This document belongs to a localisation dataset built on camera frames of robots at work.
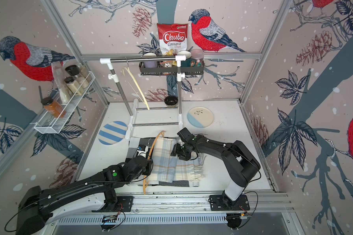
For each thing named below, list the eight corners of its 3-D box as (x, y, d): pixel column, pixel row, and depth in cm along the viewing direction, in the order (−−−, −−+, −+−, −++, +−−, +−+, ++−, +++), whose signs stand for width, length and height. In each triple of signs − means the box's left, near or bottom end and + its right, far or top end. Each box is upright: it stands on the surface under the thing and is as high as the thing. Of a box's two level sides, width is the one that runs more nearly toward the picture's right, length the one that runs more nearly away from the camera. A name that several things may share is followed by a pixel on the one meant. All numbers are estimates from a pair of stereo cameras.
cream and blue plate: (187, 128, 107) (188, 126, 106) (187, 108, 120) (187, 106, 119) (214, 127, 107) (215, 126, 106) (211, 108, 120) (211, 106, 119)
